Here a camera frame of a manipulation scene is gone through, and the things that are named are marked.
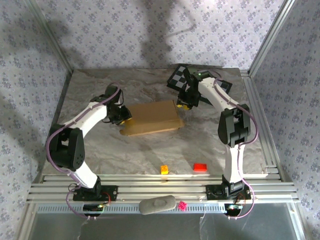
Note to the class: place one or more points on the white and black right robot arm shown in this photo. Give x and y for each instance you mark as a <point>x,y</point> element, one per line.
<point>215,95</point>

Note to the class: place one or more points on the grey side rail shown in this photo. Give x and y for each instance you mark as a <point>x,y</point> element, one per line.
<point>62,100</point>

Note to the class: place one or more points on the brown cardboard box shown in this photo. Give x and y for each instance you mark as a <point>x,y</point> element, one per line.
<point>152,117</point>

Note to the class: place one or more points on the aluminium side rail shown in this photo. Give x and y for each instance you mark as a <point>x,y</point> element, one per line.
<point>251,87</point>

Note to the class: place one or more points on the red toy brick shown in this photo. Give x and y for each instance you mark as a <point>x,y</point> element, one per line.
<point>200,167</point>

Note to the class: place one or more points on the black and white checkerboard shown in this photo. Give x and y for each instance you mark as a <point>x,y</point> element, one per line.
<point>175,81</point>

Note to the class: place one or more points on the circuit board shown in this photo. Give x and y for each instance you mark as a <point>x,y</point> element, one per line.
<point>233,207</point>
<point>92,208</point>

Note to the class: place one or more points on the grey oval stone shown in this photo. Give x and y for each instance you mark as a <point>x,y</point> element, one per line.
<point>157,205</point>

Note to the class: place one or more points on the aluminium mounting rail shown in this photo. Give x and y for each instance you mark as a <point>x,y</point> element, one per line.
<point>162,187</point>

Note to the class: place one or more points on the pink die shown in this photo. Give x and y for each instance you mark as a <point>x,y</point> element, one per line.
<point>182,206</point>

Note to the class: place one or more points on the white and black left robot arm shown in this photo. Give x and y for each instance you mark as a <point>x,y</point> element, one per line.
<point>85,117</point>

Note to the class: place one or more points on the right circuit board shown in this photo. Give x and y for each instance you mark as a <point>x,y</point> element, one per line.
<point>233,207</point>

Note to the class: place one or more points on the left circuit board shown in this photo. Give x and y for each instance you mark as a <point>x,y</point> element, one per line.
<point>92,208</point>

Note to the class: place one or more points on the aluminium upright post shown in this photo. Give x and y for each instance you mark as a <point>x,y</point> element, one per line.
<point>271,37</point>
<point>53,37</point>

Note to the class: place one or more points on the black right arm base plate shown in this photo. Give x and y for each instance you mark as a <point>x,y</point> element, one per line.
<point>212,192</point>

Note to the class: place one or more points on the orange toy brick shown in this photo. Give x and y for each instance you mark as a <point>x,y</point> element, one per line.
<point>164,170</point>

